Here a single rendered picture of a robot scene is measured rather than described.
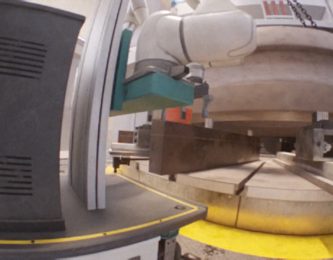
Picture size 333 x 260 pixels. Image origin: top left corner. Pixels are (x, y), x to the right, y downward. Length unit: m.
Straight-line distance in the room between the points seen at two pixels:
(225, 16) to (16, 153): 0.59
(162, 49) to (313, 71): 1.72
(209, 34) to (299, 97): 1.32
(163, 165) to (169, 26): 0.90
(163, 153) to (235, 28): 0.92
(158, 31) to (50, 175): 0.48
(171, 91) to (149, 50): 0.15
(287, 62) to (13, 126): 2.01
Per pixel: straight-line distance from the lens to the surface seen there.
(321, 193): 1.20
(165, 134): 1.19
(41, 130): 0.40
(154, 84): 0.45
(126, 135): 3.60
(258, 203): 1.17
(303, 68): 1.99
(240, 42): 0.51
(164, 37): 0.54
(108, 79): 0.57
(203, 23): 0.52
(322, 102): 1.80
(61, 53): 0.44
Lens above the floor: 0.55
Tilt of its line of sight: 3 degrees up
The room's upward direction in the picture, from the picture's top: 4 degrees clockwise
